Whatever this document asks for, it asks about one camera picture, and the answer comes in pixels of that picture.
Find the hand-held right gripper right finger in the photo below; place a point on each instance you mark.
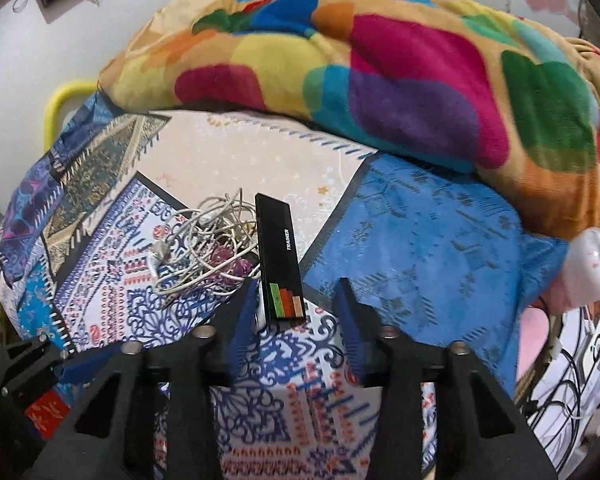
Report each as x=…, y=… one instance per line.
x=354, y=340

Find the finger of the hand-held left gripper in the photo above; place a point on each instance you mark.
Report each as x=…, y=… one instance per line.
x=87, y=366

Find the purple translucent beads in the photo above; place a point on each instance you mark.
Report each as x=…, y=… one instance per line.
x=232, y=266

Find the pink cloth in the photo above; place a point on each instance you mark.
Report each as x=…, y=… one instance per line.
x=532, y=340

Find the blue patchwork bed sheet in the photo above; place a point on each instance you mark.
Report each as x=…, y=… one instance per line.
x=420, y=260

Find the black box with coloured stripes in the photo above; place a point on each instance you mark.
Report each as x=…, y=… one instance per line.
x=279, y=250

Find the red packet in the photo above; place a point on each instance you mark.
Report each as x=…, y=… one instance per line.
x=47, y=412

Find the yellow foam tube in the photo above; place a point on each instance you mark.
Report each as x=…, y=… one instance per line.
x=55, y=110

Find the colourful patch fleece blanket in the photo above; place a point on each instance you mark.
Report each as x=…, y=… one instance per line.
x=405, y=90

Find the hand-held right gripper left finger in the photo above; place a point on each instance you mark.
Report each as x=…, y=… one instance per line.
x=240, y=325

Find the white bottle with black cap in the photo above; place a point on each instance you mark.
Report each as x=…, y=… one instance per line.
x=587, y=265

